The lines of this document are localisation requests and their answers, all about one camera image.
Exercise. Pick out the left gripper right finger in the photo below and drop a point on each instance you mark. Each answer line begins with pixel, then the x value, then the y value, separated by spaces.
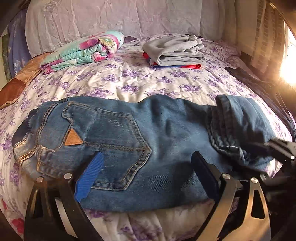
pixel 254 222

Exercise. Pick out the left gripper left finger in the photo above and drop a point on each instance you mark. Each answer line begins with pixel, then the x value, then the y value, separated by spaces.
pixel 43 220

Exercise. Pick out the blue denim jeans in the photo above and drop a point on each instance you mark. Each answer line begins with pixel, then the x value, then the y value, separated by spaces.
pixel 146 146

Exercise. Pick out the dark navy garment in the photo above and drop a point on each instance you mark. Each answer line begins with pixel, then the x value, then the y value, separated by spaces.
pixel 268 93

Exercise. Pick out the brown satin pillow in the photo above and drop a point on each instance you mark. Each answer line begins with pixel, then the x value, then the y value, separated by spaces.
pixel 11 91

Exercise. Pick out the purple floral bedspread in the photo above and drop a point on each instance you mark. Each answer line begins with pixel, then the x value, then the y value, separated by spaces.
pixel 125 77

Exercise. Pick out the blue patterned hanging cloth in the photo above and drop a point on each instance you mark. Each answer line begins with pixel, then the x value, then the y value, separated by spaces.
pixel 18 52

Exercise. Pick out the beige striped curtain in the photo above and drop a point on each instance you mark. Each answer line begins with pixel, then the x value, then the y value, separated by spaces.
pixel 270 39

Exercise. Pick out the floral folded quilt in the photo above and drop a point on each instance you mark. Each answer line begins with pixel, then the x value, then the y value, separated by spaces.
pixel 90 49

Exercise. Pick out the red folded garment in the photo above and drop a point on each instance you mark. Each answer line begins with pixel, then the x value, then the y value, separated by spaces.
pixel 154 65

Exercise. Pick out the grey folded sweatpants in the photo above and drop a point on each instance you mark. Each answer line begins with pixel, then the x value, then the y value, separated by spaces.
pixel 178 50

